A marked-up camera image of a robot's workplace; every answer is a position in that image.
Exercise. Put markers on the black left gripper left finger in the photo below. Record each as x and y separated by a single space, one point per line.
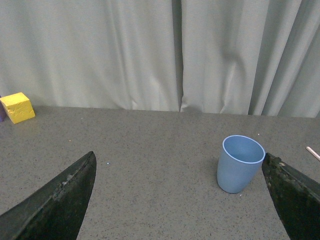
55 211

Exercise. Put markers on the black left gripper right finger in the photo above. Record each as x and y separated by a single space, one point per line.
295 196

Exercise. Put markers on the pale wooden chopstick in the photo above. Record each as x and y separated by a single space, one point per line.
311 151

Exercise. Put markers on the blue plastic cup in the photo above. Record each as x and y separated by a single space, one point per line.
239 160

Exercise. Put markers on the purple foam cube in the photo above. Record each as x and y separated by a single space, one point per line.
2 113

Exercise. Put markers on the yellow foam cube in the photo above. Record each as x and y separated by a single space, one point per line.
18 107

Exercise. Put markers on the grey-white curtain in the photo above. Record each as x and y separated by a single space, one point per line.
247 57

